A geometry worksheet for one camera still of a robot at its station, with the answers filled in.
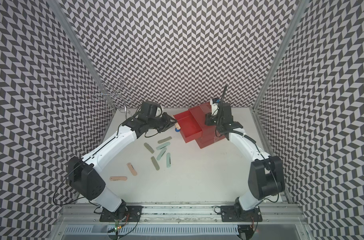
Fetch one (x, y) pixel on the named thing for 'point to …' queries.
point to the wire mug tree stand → (117, 95)
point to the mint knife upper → (162, 146)
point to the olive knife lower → (155, 163)
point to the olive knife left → (148, 147)
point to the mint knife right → (168, 160)
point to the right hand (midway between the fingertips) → (206, 118)
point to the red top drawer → (190, 128)
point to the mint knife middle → (161, 154)
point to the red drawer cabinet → (208, 137)
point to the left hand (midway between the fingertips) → (177, 123)
